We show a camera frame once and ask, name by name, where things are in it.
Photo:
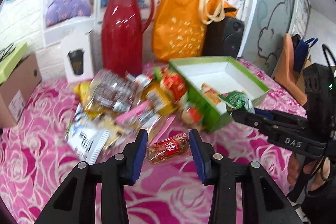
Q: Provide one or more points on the red thermos jug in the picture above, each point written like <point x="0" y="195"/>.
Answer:
<point x="123" y="29"/>

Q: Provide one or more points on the black speaker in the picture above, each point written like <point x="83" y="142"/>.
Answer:
<point x="223" y="37"/>

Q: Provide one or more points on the yellow clear snack packet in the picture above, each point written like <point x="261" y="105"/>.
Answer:
<point x="157" y="98"/>

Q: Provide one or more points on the pink snack packet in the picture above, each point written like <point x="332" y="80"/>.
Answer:
<point x="134" y="112"/>

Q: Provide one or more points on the pink stick packet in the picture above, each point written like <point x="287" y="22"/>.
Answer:
<point x="164" y="129"/>

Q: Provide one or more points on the brown bread clear packet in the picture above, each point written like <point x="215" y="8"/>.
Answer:
<point x="113" y="91"/>

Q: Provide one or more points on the red cracker packet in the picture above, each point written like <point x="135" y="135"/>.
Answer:
<point x="173" y="85"/>

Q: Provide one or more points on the silver snack packet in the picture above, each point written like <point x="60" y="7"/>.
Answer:
<point x="139" y="82"/>

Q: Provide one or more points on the person's right hand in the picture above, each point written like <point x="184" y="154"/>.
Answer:
<point x="292" y="171"/>

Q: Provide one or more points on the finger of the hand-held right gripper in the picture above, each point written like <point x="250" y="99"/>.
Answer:
<point x="288" y="138"/>
<point x="286" y="116"/>

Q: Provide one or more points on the red white snack packet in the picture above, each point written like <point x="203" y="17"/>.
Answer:
<point x="193" y="115"/>

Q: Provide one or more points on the pink floral tablecloth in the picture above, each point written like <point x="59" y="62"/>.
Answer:
<point x="39" y="161"/>

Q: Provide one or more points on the green cardboard box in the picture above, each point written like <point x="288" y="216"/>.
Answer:
<point x="210" y="108"/>

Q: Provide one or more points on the green candy packet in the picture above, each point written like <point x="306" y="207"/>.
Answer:
<point x="158" y="74"/>

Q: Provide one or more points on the orange snack packet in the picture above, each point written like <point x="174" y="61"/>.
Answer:
<point x="211" y="94"/>

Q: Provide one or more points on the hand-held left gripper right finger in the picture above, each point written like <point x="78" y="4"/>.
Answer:
<point x="197" y="158"/>

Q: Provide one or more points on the white blue-print snack packet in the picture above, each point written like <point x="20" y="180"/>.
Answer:
<point x="86" y="140"/>

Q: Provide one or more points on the orange tote bag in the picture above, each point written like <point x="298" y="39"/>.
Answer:
<point x="181" y="19"/>

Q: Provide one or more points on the yellow printed snack packet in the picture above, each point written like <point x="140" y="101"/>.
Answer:
<point x="84" y="92"/>

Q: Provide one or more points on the grey cartoon drawing cabinet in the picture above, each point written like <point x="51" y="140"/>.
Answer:
<point x="273" y="3"/>

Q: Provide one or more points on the orange plastic holder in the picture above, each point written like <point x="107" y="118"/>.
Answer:
<point x="288" y="74"/>

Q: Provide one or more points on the brown cardboard box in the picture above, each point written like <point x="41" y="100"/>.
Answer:
<point x="18" y="90"/>

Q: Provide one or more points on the red clear snack packet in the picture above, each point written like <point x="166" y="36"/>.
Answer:
<point x="169" y="148"/>

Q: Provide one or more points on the white cup picture box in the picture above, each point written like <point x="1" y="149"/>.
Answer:
<point x="77" y="58"/>

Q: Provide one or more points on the green box lid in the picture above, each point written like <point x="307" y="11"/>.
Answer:
<point x="10" y="61"/>

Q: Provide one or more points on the blue paper bag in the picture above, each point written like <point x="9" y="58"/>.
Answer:
<point x="304" y="53"/>

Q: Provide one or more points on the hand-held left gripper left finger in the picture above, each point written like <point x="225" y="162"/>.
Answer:
<point x="139" y="155"/>

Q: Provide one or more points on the green snack packet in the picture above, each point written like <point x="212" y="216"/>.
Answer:
<point x="235" y="99"/>

